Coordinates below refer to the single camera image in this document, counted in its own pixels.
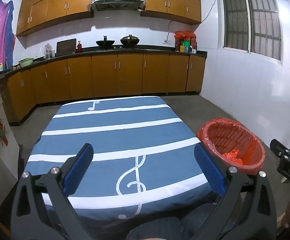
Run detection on small red plastic bag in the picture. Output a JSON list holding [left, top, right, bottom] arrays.
[[222, 149, 243, 165]]

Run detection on red plastic trash basket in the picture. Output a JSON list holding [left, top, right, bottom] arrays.
[[197, 118, 265, 175]]

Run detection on lower wooden kitchen cabinets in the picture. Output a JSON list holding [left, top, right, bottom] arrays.
[[0, 49, 207, 125]]

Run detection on blue white striped tablecloth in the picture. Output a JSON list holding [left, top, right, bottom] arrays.
[[25, 96, 212, 228]]

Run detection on green basin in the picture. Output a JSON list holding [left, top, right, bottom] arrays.
[[19, 58, 34, 68]]

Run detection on glass jar on counter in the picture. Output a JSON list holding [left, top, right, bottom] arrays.
[[44, 43, 55, 60]]

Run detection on dark cutting board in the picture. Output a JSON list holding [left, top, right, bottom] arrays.
[[56, 38, 77, 56]]

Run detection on red bottle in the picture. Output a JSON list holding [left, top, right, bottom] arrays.
[[77, 41, 82, 53]]

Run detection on black wok left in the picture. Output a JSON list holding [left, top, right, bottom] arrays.
[[96, 36, 115, 49]]

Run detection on red bag with condiments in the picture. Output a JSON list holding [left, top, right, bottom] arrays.
[[174, 30, 197, 54]]

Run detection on black wok with lid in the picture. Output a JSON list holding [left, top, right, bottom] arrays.
[[120, 35, 140, 48]]

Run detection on barred window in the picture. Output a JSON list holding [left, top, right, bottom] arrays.
[[219, 0, 283, 61]]

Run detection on upper wooden cabinets left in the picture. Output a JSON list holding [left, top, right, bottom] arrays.
[[16, 0, 93, 36]]

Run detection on upper wooden cabinets right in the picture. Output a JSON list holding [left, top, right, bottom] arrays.
[[141, 0, 201, 25]]

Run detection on white wall power cable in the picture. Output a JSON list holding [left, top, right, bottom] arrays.
[[163, 0, 219, 45]]

